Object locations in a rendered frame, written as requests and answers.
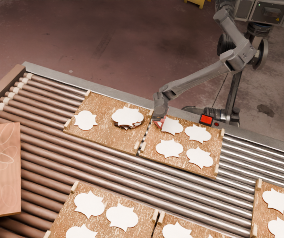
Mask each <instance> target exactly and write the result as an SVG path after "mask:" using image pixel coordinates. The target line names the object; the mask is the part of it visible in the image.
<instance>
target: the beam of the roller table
mask: <svg viewBox="0 0 284 238"><path fill-rule="evenodd" d="M22 66H25V67H26V72H27V73H31V74H34V75H36V76H39V77H43V78H46V79H49V80H52V81H55V82H58V83H61V84H64V85H68V86H71V87H74V88H77V89H80V90H83V91H88V90H91V92H93V93H95V94H99V95H103V96H106V97H109V98H112V99H115V100H118V101H121V102H125V103H129V104H132V105H135V106H138V107H141V108H144V109H148V110H151V109H154V101H152V100H149V99H145V98H142V97H139V96H136V95H133V94H129V93H126V92H123V91H120V90H116V89H113V88H110V87H107V86H104V85H100V84H97V83H94V82H91V81H87V80H84V79H81V78H78V77H75V76H71V75H68V74H65V73H62V72H59V71H56V70H52V69H49V68H45V67H42V66H39V65H36V64H33V63H30V62H27V61H25V62H24V63H23V64H22ZM168 107H169V110H168V112H167V115H171V116H174V117H178V118H181V119H185V120H189V121H192V122H195V123H199V120H200V115H197V114H194V113H191V112H188V111H184V110H180V109H177V108H175V107H171V106H168ZM215 122H217V123H219V126H215V125H214V123H215ZM211 127H212V128H217V129H220V130H222V128H223V129H224V135H226V136H230V137H233V138H236V139H239V140H242V141H245V142H248V143H251V144H255V145H258V146H262V147H264V148H267V149H271V150H274V151H277V152H280V153H284V141H281V140H277V139H274V138H271V137H268V136H264V135H261V134H258V133H255V132H252V131H248V130H245V129H242V128H239V127H235V126H232V125H229V124H226V123H223V122H220V121H217V120H213V123H212V126H211Z"/></svg>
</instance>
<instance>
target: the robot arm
mask: <svg viewBox="0 0 284 238"><path fill-rule="evenodd" d="M235 3H236V0H220V1H219V5H218V8H217V11H216V13H215V15H214V17H213V19H214V21H215V22H216V23H217V24H218V26H219V27H220V28H221V29H222V31H223V32H224V33H227V34H228V36H229V37H230V39H231V40H232V41H233V43H234V44H235V45H236V48H235V49H233V50H228V51H226V52H224V53H222V54H220V60H219V61H218V62H216V63H214V64H212V65H210V66H208V67H206V68H204V69H202V70H199V71H197V72H195V73H193V74H191V75H189V76H187V77H185V78H182V79H179V80H175V81H171V82H169V83H167V84H165V85H164V86H162V87H161V88H159V92H157V93H154V94H153V100H154V113H153V115H152V116H153V118H152V121H153V122H154V123H155V124H156V125H157V126H158V127H159V128H162V127H163V124H164V121H165V120H164V119H165V118H166V115H167V112H168V110H169V107H168V103H169V101H171V100H174V99H175V98H176V97H178V96H179V95H180V94H182V93H183V92H185V91H186V90H188V89H190V88H192V87H195V86H197V85H199V84H201V83H203V82H205V81H207V80H210V79H212V78H214V77H216V76H219V75H221V74H224V73H229V72H230V73H231V74H232V75H234V74H236V73H238V72H240V71H242V70H244V68H245V65H246V64H247V63H248V62H249V61H250V60H251V58H252V57H253V56H254V55H255V54H256V53H257V51H256V50H255V49H254V47H253V46H252V44H251V43H250V41H249V40H248V39H246V38H245V37H244V35H243V34H242V33H241V32H240V30H239V29H238V28H237V27H236V25H235V22H234V19H235V17H234V15H233V13H234V10H235V9H234V6H235ZM157 117H160V118H157ZM157 122H161V123H162V124H161V126H159V124H158V123H157Z"/></svg>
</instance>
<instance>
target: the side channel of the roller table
mask: <svg viewBox="0 0 284 238"><path fill-rule="evenodd" d="M25 72H26V67H25V66H22V65H19V64H16V65H15V66H14V67H13V68H12V70H11V71H9V72H8V73H7V74H6V75H5V76H4V77H3V78H2V79H1V80H0V98H1V97H5V93H6V92H9V90H10V88H11V87H12V86H13V87H14V84H15V82H19V79H20V77H23V75H24V73H25Z"/></svg>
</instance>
